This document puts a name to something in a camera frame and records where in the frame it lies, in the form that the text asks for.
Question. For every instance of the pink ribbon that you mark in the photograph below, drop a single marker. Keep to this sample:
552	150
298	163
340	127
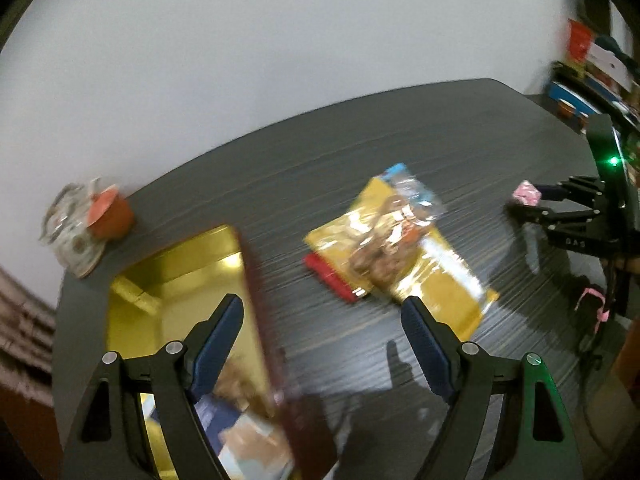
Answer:
592	294

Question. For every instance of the orange clay cup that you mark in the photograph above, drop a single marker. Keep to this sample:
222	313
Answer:
112	217

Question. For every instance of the red bag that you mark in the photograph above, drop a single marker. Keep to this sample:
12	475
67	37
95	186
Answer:
580	42

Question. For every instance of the blue cracker packet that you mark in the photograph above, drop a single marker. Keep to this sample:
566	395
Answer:
250	442

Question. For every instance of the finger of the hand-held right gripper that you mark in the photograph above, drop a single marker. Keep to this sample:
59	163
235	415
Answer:
555	191
530	215

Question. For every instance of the white box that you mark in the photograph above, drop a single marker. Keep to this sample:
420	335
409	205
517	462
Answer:
607	64

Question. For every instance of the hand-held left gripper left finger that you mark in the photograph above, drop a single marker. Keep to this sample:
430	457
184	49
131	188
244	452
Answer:
215	355

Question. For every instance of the red tin with gold inside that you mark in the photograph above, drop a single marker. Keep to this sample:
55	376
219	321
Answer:
165	285

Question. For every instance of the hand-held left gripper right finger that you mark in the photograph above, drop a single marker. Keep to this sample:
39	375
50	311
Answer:
430	355

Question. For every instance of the patterned ceramic teapot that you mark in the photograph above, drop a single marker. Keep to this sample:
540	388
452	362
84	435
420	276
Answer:
70	240

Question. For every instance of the red snack packet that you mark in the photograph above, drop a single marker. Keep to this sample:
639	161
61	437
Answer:
330	277

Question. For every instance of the clear peanut bag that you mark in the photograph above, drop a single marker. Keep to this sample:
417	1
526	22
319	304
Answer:
385	250
240	385

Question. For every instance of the small pink candy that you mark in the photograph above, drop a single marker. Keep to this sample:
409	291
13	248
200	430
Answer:
527	194

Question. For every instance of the yellow snack packet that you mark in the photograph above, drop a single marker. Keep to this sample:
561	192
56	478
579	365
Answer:
450	285

